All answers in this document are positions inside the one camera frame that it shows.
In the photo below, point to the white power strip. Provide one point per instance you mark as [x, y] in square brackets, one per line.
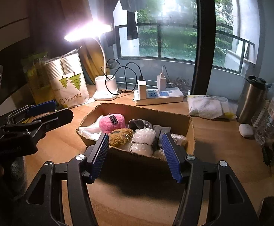
[155, 97]

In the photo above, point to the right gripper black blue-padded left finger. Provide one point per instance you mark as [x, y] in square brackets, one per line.
[42, 202]

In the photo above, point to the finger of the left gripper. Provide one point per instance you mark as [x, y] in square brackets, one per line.
[44, 122]
[32, 110]

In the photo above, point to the brown plush toy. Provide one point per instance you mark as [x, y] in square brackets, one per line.
[120, 137]

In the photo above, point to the paper cup package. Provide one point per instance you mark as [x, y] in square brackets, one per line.
[67, 79]

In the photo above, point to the white desk lamp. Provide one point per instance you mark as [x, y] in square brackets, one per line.
[93, 57]

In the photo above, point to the white waffle cloth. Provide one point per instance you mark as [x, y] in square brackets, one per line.
[91, 132]

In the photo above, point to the bubble wrap roll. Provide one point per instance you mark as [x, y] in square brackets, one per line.
[142, 141]

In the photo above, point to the grey sock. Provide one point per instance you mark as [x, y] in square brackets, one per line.
[135, 124]

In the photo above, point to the green plastic package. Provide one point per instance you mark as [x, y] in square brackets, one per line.
[37, 78]

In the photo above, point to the pink plush toy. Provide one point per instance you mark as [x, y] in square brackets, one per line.
[111, 122]

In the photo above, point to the white earbuds case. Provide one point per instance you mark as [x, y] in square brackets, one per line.
[246, 130]

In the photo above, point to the steel thermos mug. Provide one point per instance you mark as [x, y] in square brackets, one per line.
[251, 97]

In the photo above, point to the clear plastic bottle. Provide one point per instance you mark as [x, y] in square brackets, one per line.
[266, 127]

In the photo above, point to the white tissue packet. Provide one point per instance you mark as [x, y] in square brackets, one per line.
[210, 107]

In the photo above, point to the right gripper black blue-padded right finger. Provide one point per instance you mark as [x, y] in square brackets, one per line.
[229, 203]

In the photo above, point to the white charger with black cable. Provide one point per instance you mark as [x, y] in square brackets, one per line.
[142, 88]

